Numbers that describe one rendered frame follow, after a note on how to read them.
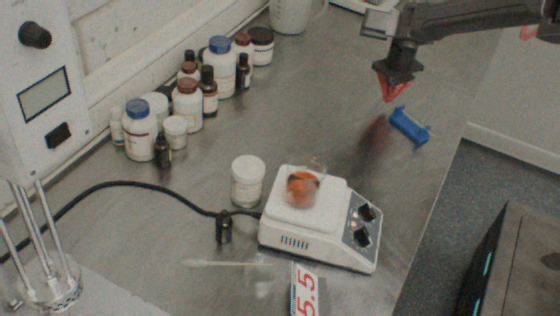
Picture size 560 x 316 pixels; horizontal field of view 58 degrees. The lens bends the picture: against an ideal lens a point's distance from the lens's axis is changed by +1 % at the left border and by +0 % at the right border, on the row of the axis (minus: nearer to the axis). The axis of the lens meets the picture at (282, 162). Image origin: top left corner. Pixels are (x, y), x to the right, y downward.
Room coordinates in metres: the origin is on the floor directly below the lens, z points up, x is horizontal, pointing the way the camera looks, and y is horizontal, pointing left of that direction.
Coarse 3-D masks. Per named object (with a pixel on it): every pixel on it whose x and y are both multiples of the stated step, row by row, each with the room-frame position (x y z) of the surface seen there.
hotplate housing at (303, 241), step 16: (272, 224) 0.51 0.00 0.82; (288, 224) 0.52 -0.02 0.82; (272, 240) 0.51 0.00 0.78; (288, 240) 0.51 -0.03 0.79; (304, 240) 0.50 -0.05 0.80; (320, 240) 0.50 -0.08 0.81; (336, 240) 0.50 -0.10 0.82; (304, 256) 0.50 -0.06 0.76; (320, 256) 0.50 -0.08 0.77; (336, 256) 0.49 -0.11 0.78; (352, 256) 0.49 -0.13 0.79; (368, 272) 0.49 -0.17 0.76
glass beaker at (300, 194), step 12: (300, 156) 0.58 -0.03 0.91; (312, 156) 0.59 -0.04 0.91; (288, 168) 0.54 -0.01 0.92; (300, 168) 0.58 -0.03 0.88; (312, 168) 0.58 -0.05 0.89; (324, 168) 0.56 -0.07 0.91; (288, 180) 0.54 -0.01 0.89; (300, 180) 0.53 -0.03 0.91; (312, 180) 0.53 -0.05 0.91; (288, 192) 0.54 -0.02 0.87; (300, 192) 0.53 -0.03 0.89; (312, 192) 0.53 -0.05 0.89; (288, 204) 0.53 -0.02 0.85; (300, 204) 0.53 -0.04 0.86; (312, 204) 0.53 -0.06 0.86
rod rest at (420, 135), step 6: (396, 108) 0.92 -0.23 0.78; (396, 114) 0.92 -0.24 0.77; (402, 114) 0.93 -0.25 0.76; (396, 120) 0.91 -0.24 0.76; (402, 120) 0.91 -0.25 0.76; (408, 120) 0.91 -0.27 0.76; (402, 126) 0.89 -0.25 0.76; (408, 126) 0.89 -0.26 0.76; (414, 126) 0.90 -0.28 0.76; (426, 126) 0.87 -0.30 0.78; (408, 132) 0.88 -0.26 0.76; (414, 132) 0.87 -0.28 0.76; (420, 132) 0.86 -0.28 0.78; (426, 132) 0.87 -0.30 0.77; (414, 138) 0.86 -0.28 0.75; (420, 138) 0.86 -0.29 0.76; (426, 138) 0.86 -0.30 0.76
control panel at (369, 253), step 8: (352, 192) 0.61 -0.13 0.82; (352, 200) 0.59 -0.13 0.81; (360, 200) 0.61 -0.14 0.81; (352, 208) 0.58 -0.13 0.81; (376, 208) 0.61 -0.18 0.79; (352, 216) 0.56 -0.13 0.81; (360, 224) 0.55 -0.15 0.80; (368, 224) 0.56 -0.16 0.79; (376, 224) 0.57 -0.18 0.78; (344, 232) 0.52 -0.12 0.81; (352, 232) 0.53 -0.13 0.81; (376, 232) 0.56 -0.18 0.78; (344, 240) 0.51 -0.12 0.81; (352, 240) 0.51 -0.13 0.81; (376, 240) 0.54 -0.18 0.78; (352, 248) 0.50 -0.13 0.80; (360, 248) 0.51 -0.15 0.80; (368, 248) 0.52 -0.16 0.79; (376, 248) 0.52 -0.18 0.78; (368, 256) 0.50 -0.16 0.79
